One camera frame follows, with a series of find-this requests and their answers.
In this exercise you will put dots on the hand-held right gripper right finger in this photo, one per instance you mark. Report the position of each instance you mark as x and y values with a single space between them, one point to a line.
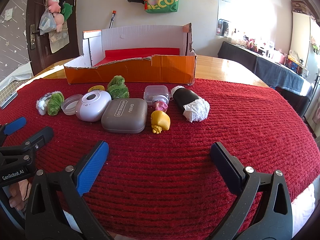
225 165

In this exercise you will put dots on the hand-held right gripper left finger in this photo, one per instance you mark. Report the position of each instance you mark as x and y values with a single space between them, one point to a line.
92 170

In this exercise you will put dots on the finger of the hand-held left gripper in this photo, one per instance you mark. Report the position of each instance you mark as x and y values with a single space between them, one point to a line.
15 125
42 135

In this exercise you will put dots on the white plush toy with bow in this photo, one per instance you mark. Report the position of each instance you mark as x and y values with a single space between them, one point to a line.
41 105

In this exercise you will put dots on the clear round plastic lid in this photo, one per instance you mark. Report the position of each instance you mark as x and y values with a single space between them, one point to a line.
68 105

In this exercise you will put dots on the white round device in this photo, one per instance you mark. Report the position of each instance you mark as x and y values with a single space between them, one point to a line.
92 108

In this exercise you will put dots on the grey eyeshadow case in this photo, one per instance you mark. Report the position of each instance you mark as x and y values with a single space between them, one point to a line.
124 116

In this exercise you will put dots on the yellow round cap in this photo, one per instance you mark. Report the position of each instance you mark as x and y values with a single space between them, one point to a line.
96 88

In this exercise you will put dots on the black and white roll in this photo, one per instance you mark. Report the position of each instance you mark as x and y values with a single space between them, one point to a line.
190 100

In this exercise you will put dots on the yellow squishy toy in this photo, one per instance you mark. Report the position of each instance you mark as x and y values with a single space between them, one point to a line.
161 121

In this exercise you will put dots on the green swirl plush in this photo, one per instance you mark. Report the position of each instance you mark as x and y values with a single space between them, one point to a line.
117 86

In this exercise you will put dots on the small clear square box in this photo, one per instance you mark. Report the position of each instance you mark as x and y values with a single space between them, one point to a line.
156 91

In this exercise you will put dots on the orange and white cardboard box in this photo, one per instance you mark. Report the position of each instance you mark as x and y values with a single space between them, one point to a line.
130 67

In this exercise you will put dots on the person's left hand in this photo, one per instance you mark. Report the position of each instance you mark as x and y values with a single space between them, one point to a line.
17 195

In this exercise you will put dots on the green grid cutting mat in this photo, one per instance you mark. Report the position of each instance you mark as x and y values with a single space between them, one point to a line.
7 90

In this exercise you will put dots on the red knit mat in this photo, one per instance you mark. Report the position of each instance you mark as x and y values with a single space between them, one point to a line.
162 180

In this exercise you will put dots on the white cloth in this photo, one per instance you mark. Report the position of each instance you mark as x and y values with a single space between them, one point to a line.
303 205

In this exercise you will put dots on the beige hanging organizer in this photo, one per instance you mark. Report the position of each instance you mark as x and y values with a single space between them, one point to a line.
58 40

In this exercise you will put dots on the dark-clothed side table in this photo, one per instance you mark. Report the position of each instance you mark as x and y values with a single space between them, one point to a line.
270 70

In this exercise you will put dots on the clear plastic bag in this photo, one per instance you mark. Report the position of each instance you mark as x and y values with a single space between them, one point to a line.
46 23

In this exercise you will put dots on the pale pink plush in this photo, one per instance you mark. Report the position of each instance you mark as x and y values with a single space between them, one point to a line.
59 21

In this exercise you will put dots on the green hanging plush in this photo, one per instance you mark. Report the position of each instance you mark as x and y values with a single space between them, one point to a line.
67 10

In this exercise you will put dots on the pink pig plush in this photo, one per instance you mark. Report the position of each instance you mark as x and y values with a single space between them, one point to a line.
53 5

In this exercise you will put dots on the dark brown door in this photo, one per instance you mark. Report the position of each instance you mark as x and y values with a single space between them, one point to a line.
35 0

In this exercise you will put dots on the metal pole with orange tip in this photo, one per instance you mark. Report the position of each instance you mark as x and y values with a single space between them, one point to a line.
112 20

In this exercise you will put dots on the red tassel charm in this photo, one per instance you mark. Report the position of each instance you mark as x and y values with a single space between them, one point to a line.
146 2

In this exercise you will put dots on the white wall sticker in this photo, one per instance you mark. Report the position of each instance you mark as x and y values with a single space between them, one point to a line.
8 13

